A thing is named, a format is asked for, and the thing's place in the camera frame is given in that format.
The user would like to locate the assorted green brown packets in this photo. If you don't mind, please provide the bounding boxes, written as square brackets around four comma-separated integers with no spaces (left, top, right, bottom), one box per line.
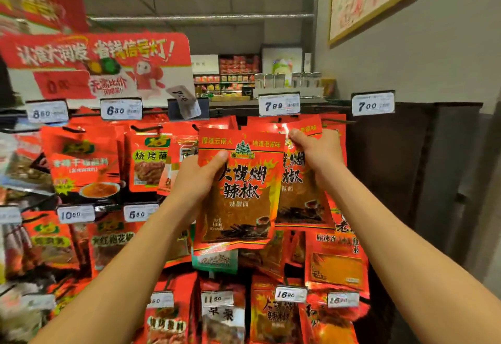
[0,222,48,344]

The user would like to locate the red barbecue dip seasoning packet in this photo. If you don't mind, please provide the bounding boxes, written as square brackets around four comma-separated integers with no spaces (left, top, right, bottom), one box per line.
[125,124,185,194]

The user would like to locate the distant shelf goods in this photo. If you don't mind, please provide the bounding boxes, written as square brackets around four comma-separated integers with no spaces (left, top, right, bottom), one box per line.
[192,52,338,100]

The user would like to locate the rows of hanging red packets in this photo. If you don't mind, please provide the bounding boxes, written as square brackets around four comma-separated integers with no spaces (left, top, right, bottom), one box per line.
[23,113,373,344]

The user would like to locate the clear packet with red label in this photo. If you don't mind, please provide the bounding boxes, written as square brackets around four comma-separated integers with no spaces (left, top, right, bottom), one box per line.
[0,128,56,196]

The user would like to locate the person's left hand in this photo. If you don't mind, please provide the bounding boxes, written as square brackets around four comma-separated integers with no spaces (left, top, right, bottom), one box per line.
[168,150,230,223]

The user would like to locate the metal ceiling rail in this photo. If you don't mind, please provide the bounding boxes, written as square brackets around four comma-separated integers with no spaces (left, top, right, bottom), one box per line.
[88,13,314,21]

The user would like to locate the person's right forearm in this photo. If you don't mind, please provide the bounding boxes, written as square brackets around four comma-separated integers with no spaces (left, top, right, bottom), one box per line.
[325,171,501,344]

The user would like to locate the person's right hand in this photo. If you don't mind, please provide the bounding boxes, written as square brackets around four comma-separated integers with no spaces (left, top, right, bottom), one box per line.
[288,127,345,192]

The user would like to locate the white picture poster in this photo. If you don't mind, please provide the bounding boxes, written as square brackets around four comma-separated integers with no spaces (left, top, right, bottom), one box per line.
[261,46,304,86]

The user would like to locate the person's left forearm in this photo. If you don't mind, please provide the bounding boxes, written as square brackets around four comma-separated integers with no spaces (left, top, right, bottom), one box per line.
[31,207,200,344]

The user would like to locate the green white-label packet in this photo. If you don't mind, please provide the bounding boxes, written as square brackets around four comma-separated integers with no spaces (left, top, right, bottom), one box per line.
[192,238,240,274]

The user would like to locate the hanging display of seasoning packets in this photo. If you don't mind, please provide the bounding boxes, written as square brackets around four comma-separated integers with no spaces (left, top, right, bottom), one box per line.
[0,89,396,310]

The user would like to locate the huajiao powder packets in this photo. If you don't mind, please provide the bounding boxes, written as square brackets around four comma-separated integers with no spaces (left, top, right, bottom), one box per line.
[160,121,236,196]

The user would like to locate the red white promotion sign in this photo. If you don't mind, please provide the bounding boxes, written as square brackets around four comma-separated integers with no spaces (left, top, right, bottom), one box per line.
[0,33,194,108]

